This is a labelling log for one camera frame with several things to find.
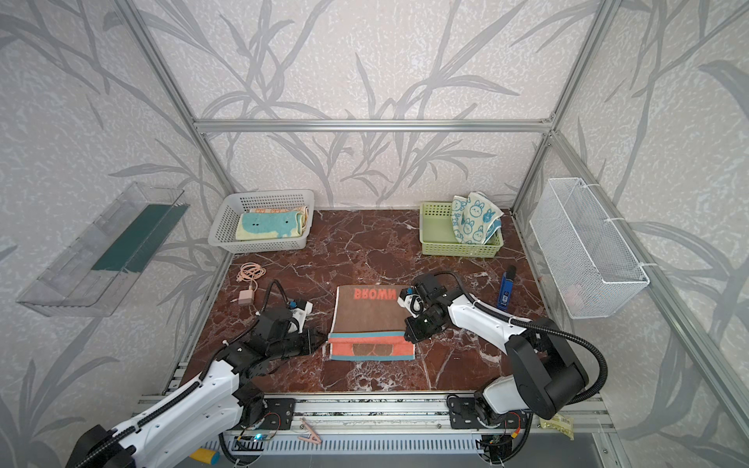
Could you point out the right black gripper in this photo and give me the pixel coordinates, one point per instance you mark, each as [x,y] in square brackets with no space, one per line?
[414,327]

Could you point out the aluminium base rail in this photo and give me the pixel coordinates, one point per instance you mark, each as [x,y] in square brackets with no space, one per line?
[398,423]

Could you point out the blue marker pen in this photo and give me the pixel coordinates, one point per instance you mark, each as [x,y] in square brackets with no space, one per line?
[507,285]

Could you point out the white wire mesh basket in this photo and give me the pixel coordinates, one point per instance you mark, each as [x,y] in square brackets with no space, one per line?
[592,266]

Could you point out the clear acrylic wall shelf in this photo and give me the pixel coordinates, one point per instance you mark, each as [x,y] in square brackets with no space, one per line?
[92,276]

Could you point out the pink clothespin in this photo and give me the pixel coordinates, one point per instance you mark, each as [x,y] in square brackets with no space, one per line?
[309,435]

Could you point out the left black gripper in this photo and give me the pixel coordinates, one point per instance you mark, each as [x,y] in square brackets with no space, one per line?
[305,339]

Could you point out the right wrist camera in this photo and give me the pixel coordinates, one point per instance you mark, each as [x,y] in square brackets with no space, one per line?
[410,300]

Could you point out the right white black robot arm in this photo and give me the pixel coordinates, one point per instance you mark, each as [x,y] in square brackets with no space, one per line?
[550,368]

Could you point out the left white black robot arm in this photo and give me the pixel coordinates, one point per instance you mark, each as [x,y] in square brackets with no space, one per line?
[221,397]

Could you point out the teal and yellow towel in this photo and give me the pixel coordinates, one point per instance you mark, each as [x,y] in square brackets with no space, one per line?
[252,226]

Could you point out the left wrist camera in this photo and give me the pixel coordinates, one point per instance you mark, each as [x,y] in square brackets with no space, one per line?
[300,309]

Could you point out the black mounting plate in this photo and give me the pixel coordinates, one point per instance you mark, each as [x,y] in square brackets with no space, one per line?
[466,413]
[272,414]

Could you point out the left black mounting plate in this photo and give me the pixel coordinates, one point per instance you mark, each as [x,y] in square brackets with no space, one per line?
[272,414]

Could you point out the yellow plastic scoop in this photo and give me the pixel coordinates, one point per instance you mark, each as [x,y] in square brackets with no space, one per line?
[206,456]

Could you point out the yellow paper tag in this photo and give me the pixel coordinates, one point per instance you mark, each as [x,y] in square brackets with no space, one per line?
[560,423]

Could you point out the teal rabbit pattern towel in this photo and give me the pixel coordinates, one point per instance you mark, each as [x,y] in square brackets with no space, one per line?
[475,219]

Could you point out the green plastic basket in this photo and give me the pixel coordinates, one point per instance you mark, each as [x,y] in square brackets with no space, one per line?
[437,238]

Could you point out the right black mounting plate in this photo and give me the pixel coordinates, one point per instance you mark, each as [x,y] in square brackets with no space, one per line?
[466,413]

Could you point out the green circuit board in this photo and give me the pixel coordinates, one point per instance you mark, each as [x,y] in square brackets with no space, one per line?
[255,438]

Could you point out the orange rabbit pattern towel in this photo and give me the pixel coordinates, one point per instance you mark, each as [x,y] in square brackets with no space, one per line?
[301,209]

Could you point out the red orange towel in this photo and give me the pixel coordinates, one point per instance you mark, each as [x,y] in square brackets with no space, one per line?
[369,325]

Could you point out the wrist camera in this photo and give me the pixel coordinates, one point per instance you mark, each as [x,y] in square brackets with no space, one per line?
[300,309]
[410,300]

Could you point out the white perforated plastic basket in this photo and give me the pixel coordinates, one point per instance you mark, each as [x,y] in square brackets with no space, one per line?
[222,233]

